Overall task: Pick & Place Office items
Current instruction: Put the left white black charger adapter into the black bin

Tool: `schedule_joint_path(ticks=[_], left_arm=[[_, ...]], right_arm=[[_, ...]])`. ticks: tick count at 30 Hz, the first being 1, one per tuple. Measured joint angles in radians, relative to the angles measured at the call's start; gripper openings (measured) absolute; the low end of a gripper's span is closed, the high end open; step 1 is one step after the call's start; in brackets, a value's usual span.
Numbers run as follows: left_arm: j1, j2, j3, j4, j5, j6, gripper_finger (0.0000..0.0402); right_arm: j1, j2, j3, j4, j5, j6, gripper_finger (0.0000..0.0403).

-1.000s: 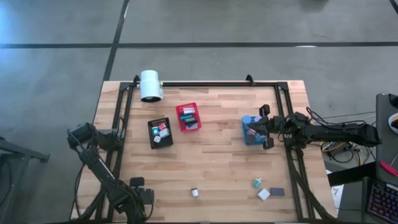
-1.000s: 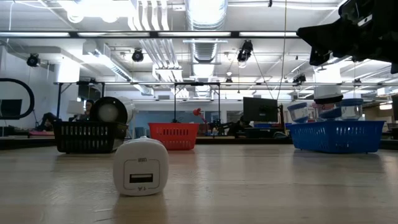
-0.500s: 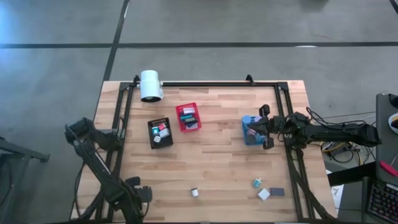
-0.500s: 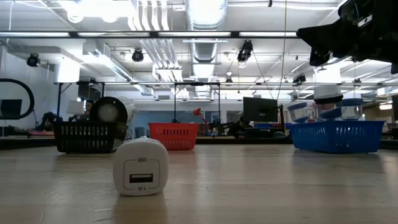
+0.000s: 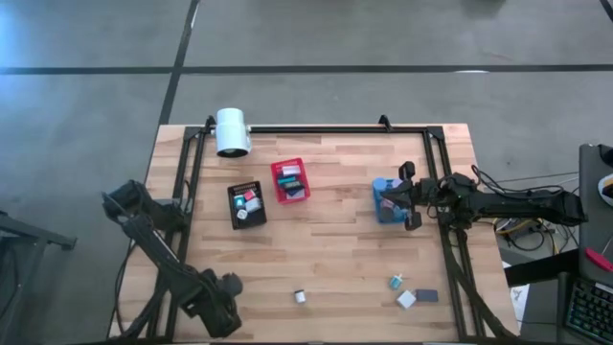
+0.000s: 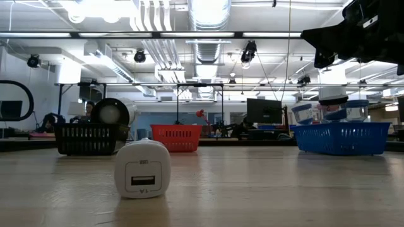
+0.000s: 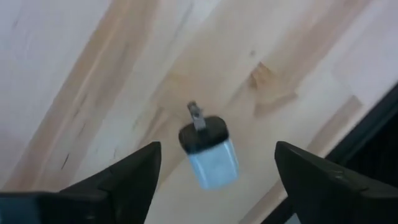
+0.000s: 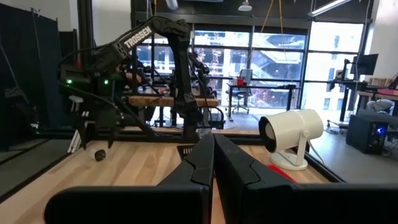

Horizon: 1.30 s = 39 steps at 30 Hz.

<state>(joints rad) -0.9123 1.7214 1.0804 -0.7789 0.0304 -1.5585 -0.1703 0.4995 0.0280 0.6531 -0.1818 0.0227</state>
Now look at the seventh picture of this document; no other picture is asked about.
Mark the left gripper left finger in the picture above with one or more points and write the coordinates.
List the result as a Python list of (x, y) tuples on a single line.
[(124, 193)]

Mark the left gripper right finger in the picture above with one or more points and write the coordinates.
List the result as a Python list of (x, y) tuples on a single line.
[(326, 196)]

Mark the white charger with black end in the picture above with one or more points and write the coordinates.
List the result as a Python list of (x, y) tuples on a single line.
[(213, 161)]

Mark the black aluminium table frame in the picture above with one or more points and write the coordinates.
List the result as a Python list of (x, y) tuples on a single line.
[(373, 127)]

